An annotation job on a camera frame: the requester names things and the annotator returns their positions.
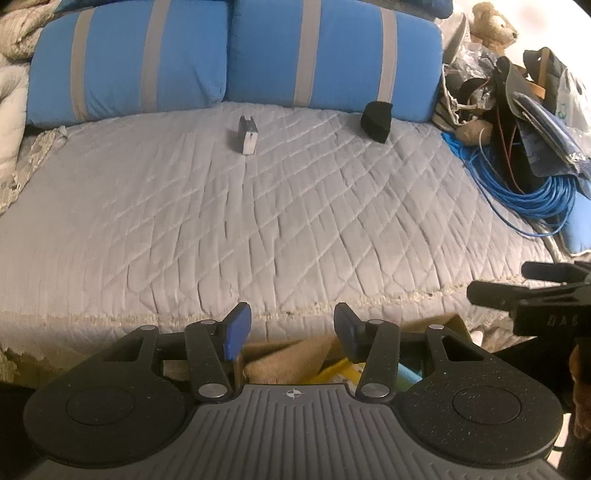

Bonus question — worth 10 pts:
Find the brown cardboard box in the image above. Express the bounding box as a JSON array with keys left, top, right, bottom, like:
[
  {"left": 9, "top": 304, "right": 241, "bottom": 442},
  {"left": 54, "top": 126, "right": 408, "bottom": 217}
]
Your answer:
[{"left": 233, "top": 313, "right": 476, "bottom": 386}]

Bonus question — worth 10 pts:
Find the red cable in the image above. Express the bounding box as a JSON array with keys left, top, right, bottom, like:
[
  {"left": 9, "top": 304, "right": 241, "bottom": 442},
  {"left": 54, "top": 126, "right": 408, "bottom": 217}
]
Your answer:
[{"left": 494, "top": 69, "right": 525, "bottom": 195}]

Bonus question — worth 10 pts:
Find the blue patterned pouch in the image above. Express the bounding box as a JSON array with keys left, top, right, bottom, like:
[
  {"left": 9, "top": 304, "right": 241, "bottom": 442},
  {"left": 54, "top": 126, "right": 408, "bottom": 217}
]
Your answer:
[{"left": 519, "top": 90, "right": 591, "bottom": 174}]

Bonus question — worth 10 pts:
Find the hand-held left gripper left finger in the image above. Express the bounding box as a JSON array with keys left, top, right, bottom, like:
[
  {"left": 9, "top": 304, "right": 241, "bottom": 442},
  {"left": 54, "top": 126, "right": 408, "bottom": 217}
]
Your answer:
[{"left": 98, "top": 302, "right": 254, "bottom": 403}]

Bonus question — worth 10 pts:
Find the small grey device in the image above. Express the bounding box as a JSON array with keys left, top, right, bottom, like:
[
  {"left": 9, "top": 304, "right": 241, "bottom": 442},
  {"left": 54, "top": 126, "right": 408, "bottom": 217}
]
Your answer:
[{"left": 238, "top": 115, "right": 258, "bottom": 157}]

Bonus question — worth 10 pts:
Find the dark blue cushion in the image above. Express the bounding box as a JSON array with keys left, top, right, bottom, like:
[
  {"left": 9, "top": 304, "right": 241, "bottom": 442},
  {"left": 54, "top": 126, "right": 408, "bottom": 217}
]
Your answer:
[{"left": 406, "top": 0, "right": 454, "bottom": 20}]

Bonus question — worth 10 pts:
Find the black bag brown strap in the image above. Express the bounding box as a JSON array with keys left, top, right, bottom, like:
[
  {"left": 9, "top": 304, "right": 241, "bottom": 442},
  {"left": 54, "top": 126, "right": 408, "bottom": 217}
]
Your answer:
[{"left": 523, "top": 46, "right": 570, "bottom": 102}]

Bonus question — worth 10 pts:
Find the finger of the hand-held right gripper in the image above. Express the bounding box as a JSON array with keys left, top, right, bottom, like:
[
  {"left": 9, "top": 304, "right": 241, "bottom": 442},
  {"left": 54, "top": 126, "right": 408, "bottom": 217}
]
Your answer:
[
  {"left": 522, "top": 261, "right": 591, "bottom": 283},
  {"left": 466, "top": 281, "right": 522, "bottom": 311}
]

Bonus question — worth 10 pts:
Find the blue grey-striped pillow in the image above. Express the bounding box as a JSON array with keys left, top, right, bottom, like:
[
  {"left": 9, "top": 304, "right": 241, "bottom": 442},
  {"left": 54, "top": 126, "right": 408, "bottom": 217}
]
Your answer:
[
  {"left": 25, "top": 2, "right": 232, "bottom": 127},
  {"left": 225, "top": 0, "right": 443, "bottom": 123}
]

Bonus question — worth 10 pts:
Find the person's right hand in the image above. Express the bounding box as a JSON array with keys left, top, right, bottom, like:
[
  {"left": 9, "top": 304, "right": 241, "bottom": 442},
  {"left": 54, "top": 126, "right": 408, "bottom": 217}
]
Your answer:
[{"left": 569, "top": 344, "right": 591, "bottom": 439}]

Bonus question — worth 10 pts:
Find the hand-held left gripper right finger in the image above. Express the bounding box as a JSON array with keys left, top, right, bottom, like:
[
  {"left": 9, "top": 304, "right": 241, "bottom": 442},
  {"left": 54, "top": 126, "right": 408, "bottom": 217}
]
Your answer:
[{"left": 333, "top": 303, "right": 488, "bottom": 401}]

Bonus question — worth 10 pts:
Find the dark grey bag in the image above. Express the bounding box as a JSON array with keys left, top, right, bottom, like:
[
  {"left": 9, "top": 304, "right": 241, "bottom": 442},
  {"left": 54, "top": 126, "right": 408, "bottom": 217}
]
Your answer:
[{"left": 492, "top": 55, "right": 591, "bottom": 178}]

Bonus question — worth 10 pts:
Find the blue cable coil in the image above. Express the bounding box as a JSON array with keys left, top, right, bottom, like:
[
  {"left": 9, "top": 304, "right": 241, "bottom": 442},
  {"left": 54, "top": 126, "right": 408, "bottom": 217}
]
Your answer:
[{"left": 442, "top": 131, "right": 577, "bottom": 238}]

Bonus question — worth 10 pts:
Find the beige teddy bear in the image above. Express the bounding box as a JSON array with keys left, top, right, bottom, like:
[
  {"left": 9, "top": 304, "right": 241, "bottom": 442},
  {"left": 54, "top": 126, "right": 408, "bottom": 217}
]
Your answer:
[{"left": 455, "top": 2, "right": 519, "bottom": 146}]

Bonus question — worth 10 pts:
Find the white plastic bag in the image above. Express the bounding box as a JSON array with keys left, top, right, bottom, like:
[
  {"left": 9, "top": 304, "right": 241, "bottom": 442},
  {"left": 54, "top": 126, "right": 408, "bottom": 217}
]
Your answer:
[{"left": 556, "top": 69, "right": 591, "bottom": 134}]

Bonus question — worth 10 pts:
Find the black folded cloth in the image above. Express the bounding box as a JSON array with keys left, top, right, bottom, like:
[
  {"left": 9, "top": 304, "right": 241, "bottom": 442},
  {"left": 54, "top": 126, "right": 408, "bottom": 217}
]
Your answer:
[{"left": 360, "top": 100, "right": 393, "bottom": 144}]

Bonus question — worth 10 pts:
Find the white fluffy blanket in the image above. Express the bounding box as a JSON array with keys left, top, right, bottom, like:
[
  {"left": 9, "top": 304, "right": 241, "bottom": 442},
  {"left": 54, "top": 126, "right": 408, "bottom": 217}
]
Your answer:
[{"left": 0, "top": 0, "right": 65, "bottom": 213}]

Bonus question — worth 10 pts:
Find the tan cloth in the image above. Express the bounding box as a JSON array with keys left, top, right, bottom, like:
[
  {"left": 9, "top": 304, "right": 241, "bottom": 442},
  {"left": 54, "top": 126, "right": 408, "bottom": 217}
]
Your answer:
[{"left": 244, "top": 339, "right": 340, "bottom": 385}]

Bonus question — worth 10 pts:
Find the grey quilted bedspread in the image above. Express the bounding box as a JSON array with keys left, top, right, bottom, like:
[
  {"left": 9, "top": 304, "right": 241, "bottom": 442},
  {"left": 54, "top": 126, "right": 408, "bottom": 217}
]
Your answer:
[{"left": 0, "top": 102, "right": 568, "bottom": 384}]

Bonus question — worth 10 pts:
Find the beige woven bag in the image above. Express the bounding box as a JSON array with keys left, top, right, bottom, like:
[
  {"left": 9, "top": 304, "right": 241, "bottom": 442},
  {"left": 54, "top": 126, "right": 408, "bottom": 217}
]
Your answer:
[{"left": 433, "top": 62, "right": 465, "bottom": 132}]

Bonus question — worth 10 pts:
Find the yellow packet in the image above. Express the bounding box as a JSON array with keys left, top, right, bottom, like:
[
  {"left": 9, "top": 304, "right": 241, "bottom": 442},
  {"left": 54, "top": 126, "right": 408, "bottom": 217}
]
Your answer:
[{"left": 318, "top": 359, "right": 365, "bottom": 385}]

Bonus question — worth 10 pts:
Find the plain blue cushion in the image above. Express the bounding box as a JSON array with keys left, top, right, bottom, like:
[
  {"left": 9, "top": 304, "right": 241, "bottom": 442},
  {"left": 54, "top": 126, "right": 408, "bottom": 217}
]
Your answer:
[{"left": 561, "top": 210, "right": 591, "bottom": 256}]

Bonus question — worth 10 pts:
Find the clear plastic bag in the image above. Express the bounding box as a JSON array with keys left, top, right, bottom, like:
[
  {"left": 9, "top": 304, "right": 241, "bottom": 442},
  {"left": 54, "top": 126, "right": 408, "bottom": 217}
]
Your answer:
[{"left": 462, "top": 39, "right": 499, "bottom": 86}]

